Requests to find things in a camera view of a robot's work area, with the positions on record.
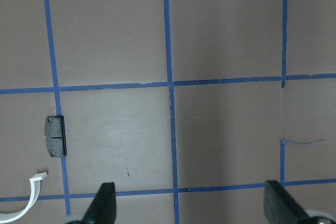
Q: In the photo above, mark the white curved plastic part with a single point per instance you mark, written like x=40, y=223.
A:
x=35, y=187

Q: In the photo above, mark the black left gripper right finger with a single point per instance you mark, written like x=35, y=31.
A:
x=280, y=206

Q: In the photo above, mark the black brake pad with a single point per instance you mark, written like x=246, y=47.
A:
x=55, y=136

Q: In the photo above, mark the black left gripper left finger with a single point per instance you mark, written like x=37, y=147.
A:
x=103, y=208

